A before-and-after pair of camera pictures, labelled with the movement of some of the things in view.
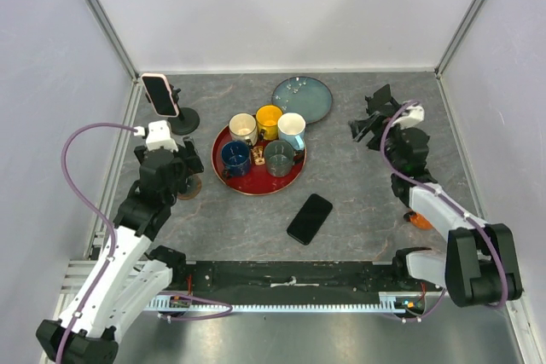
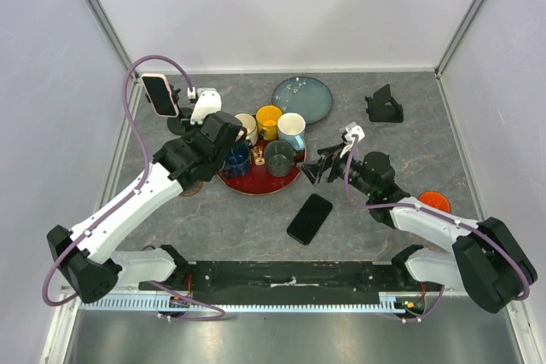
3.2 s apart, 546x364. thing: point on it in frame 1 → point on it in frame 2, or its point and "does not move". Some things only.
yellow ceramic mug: (267, 119) does not move
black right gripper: (374, 124) → (315, 169)
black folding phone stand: (382, 102) does not move
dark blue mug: (235, 158) does not move
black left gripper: (184, 171) → (188, 135)
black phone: (310, 219) does not move
